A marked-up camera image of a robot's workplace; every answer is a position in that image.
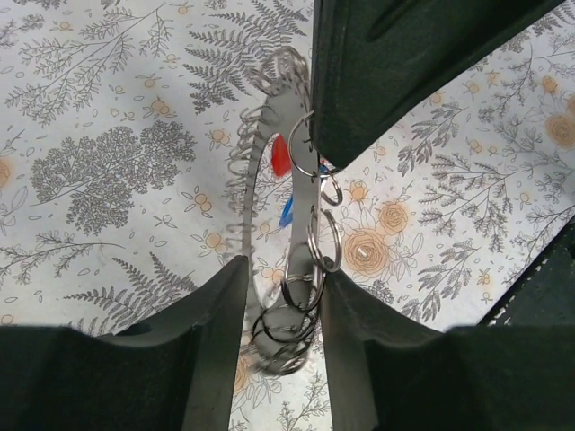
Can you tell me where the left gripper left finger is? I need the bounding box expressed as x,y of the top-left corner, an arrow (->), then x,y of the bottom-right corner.
98,256 -> 249,430

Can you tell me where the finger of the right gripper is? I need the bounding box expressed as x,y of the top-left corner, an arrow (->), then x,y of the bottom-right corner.
310,0 -> 558,169

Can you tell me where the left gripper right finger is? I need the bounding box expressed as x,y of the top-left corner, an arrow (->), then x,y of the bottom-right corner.
321,271 -> 443,430

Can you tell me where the blue key tag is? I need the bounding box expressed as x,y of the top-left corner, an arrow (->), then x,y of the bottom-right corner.
279,196 -> 293,228

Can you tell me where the red key tag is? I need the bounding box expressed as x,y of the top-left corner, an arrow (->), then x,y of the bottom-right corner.
270,135 -> 291,177

